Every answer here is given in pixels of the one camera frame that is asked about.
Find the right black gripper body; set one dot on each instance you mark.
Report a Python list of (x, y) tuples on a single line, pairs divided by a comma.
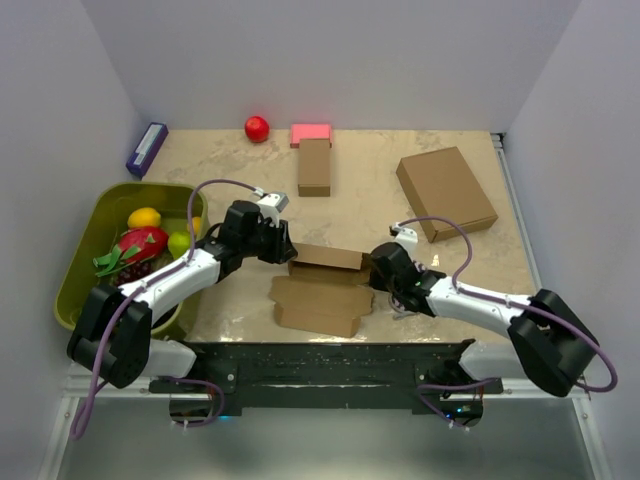
[(376, 281)]

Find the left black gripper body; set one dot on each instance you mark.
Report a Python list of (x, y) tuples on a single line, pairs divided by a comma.
[(268, 242)]

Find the purple black striped sponge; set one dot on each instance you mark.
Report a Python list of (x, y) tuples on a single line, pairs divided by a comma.
[(398, 310)]

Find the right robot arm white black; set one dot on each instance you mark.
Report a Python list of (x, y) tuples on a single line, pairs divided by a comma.
[(436, 294)]

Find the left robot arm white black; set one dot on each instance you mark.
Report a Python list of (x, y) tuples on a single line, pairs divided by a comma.
[(113, 333)]

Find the small folded cardboard box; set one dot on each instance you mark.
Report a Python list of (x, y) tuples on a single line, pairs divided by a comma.
[(314, 168)]

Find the large folded cardboard box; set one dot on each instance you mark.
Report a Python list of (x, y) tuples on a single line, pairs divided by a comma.
[(441, 184)]

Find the purple rectangular box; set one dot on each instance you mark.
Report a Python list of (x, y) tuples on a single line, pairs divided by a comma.
[(142, 157)]

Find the green pear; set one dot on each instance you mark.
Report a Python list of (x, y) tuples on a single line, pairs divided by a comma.
[(178, 243)]

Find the red apple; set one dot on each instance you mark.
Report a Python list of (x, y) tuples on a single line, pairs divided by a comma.
[(257, 129)]

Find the pink sticky note block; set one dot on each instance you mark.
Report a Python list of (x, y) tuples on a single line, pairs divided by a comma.
[(302, 131)]

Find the red dragon fruit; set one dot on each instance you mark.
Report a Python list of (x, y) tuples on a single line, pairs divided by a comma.
[(135, 246)]

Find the yellow orange mango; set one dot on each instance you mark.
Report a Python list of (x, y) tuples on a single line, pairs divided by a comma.
[(144, 217)]

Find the dark purple grapes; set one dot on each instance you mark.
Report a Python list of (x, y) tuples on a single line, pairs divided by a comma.
[(132, 273)]

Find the olive green plastic bin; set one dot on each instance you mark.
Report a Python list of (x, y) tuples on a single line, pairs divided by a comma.
[(106, 224)]

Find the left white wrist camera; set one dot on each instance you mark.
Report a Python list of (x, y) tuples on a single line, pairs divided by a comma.
[(271, 204)]

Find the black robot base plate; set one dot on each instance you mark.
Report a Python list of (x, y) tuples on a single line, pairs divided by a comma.
[(419, 377)]

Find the aluminium frame rail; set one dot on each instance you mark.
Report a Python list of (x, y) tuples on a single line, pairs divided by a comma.
[(525, 240)]

